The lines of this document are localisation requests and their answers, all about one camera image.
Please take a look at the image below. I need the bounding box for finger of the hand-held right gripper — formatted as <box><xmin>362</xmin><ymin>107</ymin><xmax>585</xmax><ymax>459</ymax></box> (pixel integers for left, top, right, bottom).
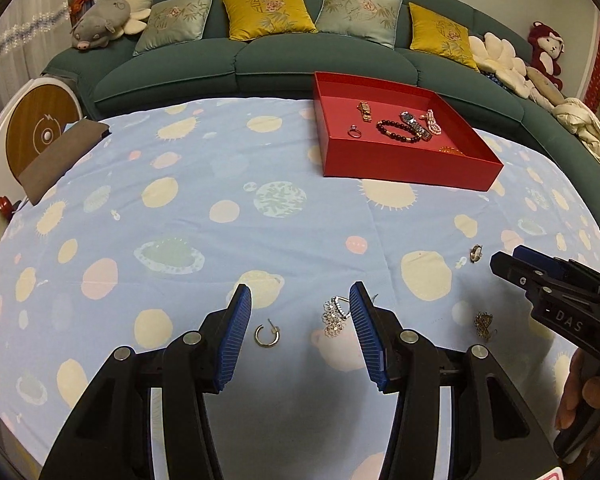
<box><xmin>511</xmin><ymin>245</ymin><xmax>600</xmax><ymax>286</ymax></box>
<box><xmin>490</xmin><ymin>252</ymin><xmax>563</xmax><ymax>306</ymax></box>

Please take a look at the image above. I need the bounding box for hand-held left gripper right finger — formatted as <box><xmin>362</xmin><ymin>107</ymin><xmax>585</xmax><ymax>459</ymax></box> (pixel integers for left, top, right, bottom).
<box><xmin>349</xmin><ymin>281</ymin><xmax>552</xmax><ymax>480</ymax></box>

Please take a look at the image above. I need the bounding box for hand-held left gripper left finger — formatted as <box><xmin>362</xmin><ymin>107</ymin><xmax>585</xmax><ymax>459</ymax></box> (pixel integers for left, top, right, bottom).
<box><xmin>39</xmin><ymin>283</ymin><xmax>253</xmax><ymax>480</ymax></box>

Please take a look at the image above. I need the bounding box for gold hoop earring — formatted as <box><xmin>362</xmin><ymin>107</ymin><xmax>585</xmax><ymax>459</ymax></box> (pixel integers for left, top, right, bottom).
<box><xmin>254</xmin><ymin>323</ymin><xmax>282</xmax><ymax>347</ymax></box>

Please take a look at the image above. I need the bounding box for rhinestone earring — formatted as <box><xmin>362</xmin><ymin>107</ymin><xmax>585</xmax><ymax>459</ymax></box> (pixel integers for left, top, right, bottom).
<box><xmin>321</xmin><ymin>296</ymin><xmax>353</xmax><ymax>340</ymax></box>

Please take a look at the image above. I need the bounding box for gold filigree earring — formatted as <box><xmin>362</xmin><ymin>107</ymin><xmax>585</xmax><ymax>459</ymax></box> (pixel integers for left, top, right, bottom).
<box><xmin>472</xmin><ymin>311</ymin><xmax>496</xmax><ymax>342</ymax></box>

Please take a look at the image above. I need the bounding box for red cardboard box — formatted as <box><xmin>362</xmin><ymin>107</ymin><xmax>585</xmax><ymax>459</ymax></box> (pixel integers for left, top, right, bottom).
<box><xmin>312</xmin><ymin>71</ymin><xmax>505</xmax><ymax>192</ymax></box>

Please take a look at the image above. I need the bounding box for pearl bracelet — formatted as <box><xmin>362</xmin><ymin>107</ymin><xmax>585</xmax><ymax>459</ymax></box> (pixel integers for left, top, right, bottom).
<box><xmin>420</xmin><ymin>109</ymin><xmax>443</xmax><ymax>137</ymax></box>

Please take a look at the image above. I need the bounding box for silver wristwatch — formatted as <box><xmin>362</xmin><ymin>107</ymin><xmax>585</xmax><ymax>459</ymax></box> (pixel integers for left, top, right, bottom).
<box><xmin>399</xmin><ymin>111</ymin><xmax>433</xmax><ymax>141</ymax></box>

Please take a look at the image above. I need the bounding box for black bead bracelet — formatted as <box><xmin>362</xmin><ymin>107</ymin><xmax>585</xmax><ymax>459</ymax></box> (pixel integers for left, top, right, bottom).
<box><xmin>376</xmin><ymin>119</ymin><xmax>421</xmax><ymax>143</ymax></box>

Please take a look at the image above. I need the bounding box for person's right hand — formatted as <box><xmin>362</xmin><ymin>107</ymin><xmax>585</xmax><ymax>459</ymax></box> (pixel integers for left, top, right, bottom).
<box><xmin>555</xmin><ymin>347</ymin><xmax>600</xmax><ymax>432</ymax></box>

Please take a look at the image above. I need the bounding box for blue planet-print tablecloth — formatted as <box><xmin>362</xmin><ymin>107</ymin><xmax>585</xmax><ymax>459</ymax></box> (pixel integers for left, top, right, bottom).
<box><xmin>0</xmin><ymin>95</ymin><xmax>600</xmax><ymax>480</ymax></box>

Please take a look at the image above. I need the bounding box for cream quilted blanket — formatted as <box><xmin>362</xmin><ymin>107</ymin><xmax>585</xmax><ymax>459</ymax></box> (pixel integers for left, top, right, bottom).
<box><xmin>552</xmin><ymin>97</ymin><xmax>600</xmax><ymax>188</ymax></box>

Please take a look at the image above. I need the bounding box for beige plush cushion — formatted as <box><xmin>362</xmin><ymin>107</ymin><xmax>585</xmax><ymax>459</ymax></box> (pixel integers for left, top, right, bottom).
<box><xmin>525</xmin><ymin>66</ymin><xmax>566</xmax><ymax>108</ymax></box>

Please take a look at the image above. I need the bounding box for white flower-shaped cushion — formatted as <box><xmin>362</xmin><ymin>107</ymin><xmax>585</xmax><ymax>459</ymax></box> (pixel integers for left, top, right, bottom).
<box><xmin>469</xmin><ymin>32</ymin><xmax>533</xmax><ymax>98</ymax></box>

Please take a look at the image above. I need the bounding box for red monkey plush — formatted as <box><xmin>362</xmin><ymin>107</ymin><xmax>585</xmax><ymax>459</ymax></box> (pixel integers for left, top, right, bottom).
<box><xmin>526</xmin><ymin>21</ymin><xmax>566</xmax><ymax>91</ymax></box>

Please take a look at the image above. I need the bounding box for yellow embroidered cushion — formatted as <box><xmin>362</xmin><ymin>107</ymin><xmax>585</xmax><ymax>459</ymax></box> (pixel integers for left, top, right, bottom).
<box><xmin>222</xmin><ymin>0</ymin><xmax>317</xmax><ymax>42</ymax></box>
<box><xmin>408</xmin><ymin>1</ymin><xmax>480</xmax><ymax>71</ymax></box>

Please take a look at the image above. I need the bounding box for brown felt pouch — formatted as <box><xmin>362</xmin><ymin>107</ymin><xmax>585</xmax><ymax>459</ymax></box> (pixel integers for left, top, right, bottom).
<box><xmin>19</xmin><ymin>119</ymin><xmax>112</xmax><ymax>205</ymax></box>

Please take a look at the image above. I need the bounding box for green sofa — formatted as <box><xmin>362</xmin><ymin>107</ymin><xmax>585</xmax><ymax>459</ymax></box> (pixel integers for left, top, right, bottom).
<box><xmin>45</xmin><ymin>0</ymin><xmax>600</xmax><ymax>236</ymax></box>

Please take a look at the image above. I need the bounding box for white appliance with wooden disc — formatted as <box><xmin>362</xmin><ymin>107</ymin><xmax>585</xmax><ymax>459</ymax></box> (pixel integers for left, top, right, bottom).
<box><xmin>0</xmin><ymin>75</ymin><xmax>83</xmax><ymax>196</ymax></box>

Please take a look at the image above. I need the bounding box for grey-green embroidered cushion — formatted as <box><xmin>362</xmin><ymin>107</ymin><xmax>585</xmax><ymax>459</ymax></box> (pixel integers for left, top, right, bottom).
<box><xmin>314</xmin><ymin>0</ymin><xmax>403</xmax><ymax>50</ymax></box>
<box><xmin>132</xmin><ymin>0</ymin><xmax>218</xmax><ymax>57</ymax></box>

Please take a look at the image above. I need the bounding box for grey pig plush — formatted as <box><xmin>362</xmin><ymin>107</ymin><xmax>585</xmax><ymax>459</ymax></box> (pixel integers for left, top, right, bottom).
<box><xmin>71</xmin><ymin>0</ymin><xmax>132</xmax><ymax>52</ymax></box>

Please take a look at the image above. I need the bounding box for white sheer curtain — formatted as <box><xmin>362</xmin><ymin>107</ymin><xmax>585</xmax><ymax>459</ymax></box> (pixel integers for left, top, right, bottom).
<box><xmin>0</xmin><ymin>0</ymin><xmax>101</xmax><ymax>126</ymax></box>

